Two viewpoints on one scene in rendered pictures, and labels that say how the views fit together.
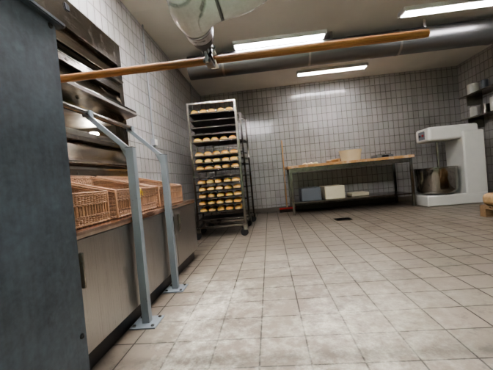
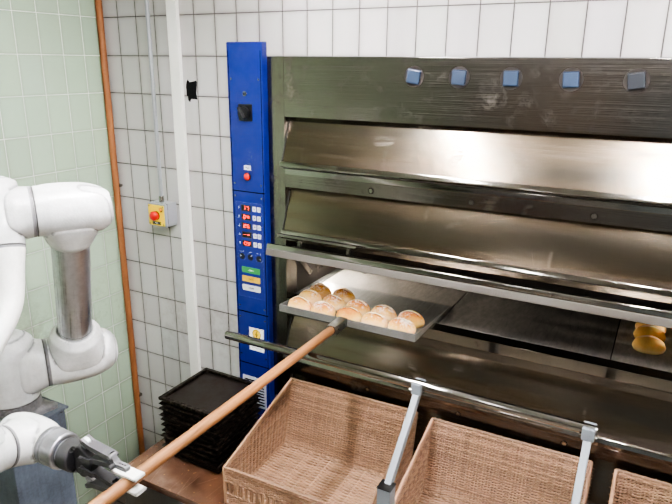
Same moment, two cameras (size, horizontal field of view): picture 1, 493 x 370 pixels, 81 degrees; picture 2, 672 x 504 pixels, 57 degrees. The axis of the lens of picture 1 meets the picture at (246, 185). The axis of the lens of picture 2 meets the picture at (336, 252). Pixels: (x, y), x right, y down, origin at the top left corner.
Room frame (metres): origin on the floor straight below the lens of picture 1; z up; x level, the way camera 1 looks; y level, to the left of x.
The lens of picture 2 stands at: (1.99, -0.78, 2.08)
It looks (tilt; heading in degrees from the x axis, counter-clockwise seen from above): 17 degrees down; 114
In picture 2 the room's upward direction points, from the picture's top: 1 degrees clockwise
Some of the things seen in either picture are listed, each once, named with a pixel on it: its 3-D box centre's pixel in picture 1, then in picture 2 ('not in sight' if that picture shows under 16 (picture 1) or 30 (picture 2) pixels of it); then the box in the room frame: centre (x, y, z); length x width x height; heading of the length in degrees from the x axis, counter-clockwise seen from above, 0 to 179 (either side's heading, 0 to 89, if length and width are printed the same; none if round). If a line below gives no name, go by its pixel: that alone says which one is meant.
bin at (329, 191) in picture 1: (331, 191); not in sight; (5.53, -1.62, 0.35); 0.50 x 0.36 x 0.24; 177
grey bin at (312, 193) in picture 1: (309, 193); not in sight; (5.57, -1.20, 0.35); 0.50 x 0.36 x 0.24; 175
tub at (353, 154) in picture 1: (350, 156); not in sight; (5.58, -2.05, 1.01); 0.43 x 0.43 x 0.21
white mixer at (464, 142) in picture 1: (444, 165); not in sight; (4.99, -3.45, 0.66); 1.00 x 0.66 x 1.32; 85
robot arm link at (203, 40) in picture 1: (198, 28); (59, 448); (0.89, 0.10, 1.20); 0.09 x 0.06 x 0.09; 85
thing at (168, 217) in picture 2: not in sight; (162, 213); (0.30, 1.25, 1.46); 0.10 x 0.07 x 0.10; 175
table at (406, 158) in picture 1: (345, 185); not in sight; (5.51, -1.90, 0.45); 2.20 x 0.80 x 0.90; 85
